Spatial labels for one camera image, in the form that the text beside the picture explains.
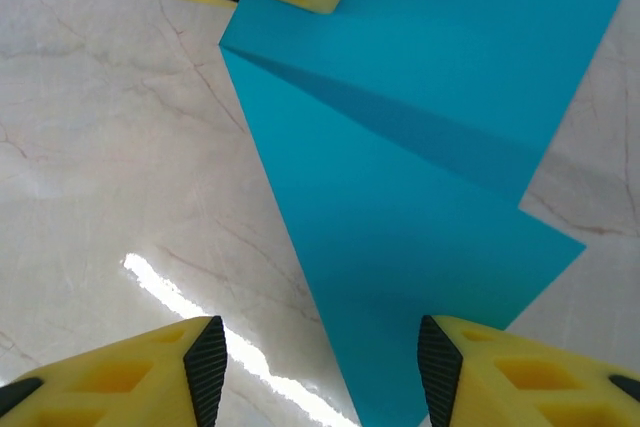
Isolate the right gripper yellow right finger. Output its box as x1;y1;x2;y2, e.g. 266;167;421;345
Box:
416;315;640;427

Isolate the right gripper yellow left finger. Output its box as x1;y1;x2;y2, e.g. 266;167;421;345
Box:
0;315;229;427

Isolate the blue square paper sheet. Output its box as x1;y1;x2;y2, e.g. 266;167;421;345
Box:
218;0;640;427

